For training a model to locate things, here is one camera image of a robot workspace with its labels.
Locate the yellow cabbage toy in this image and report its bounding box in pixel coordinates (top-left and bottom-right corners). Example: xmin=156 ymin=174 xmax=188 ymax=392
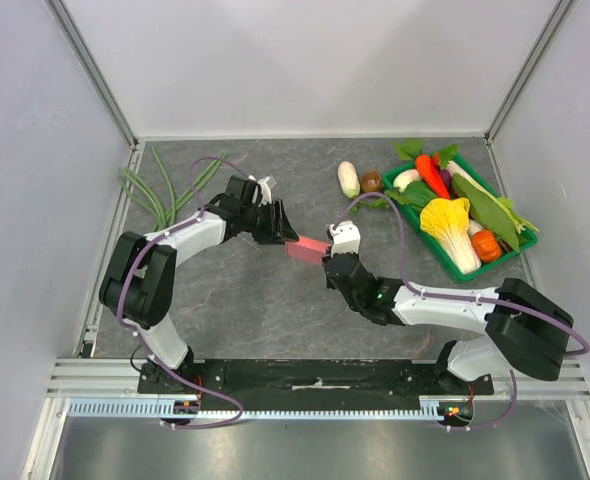
xmin=420 ymin=198 xmax=481 ymax=275

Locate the orange carrot toy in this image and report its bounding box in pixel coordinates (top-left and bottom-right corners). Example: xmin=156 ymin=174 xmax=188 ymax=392
xmin=415 ymin=155 xmax=451 ymax=200

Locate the green leafy vegetable toy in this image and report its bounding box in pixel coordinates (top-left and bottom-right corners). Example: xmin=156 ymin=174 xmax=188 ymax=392
xmin=350 ymin=181 xmax=437 ymax=216

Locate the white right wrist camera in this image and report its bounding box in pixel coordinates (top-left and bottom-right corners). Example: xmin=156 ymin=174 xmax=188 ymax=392
xmin=327 ymin=220 xmax=361 ymax=257

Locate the orange pumpkin toy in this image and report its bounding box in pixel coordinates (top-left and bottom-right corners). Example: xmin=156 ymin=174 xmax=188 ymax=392
xmin=471 ymin=229 xmax=502 ymax=263

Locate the green plastic tray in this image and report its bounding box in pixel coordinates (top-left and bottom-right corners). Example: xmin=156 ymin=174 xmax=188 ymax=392
xmin=381 ymin=153 xmax=540 ymax=282

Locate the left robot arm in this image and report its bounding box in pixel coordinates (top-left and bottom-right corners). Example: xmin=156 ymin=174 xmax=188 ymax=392
xmin=99 ymin=176 xmax=299 ymax=393

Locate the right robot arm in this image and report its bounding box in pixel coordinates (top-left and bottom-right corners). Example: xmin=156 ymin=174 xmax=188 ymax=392
xmin=322 ymin=253 xmax=573 ymax=394

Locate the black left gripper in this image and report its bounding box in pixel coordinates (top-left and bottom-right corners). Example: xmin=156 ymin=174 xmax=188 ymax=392
xmin=241 ymin=199 xmax=299 ymax=246

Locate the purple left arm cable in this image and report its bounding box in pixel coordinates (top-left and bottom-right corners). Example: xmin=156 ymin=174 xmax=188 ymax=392
xmin=116 ymin=157 xmax=256 ymax=430

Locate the pink express box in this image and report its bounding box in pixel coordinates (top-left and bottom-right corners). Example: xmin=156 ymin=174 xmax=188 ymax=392
xmin=286 ymin=236 xmax=329 ymax=265

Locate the white radish toy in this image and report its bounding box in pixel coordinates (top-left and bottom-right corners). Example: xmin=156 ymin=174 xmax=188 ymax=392
xmin=337 ymin=161 xmax=361 ymax=199

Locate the white turnip toy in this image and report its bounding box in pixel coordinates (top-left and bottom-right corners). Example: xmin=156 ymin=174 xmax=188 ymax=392
xmin=393 ymin=169 xmax=422 ymax=193

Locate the brown mushroom toy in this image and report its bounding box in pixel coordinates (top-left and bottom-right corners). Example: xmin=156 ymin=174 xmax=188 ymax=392
xmin=360 ymin=169 xmax=384 ymax=193

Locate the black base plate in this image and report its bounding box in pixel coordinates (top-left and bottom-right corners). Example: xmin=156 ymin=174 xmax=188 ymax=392
xmin=137 ymin=359 xmax=494 ymax=397

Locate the green long beans bundle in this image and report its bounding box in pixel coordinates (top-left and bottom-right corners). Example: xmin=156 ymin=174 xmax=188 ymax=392
xmin=119 ymin=147 xmax=227 ymax=230

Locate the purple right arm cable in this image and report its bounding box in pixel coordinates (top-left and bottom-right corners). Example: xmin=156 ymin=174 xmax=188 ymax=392
xmin=337 ymin=192 xmax=590 ymax=431

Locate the green corn toy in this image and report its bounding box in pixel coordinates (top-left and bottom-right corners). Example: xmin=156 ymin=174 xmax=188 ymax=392
xmin=452 ymin=174 xmax=537 ymax=252

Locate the white cable duct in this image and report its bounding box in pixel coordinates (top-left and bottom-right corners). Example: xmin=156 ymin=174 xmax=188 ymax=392
xmin=68 ymin=398 xmax=455 ymax=421

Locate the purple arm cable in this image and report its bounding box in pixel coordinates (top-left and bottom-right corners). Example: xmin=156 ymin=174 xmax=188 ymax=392
xmin=116 ymin=157 xmax=256 ymax=430
xmin=337 ymin=192 xmax=590 ymax=431

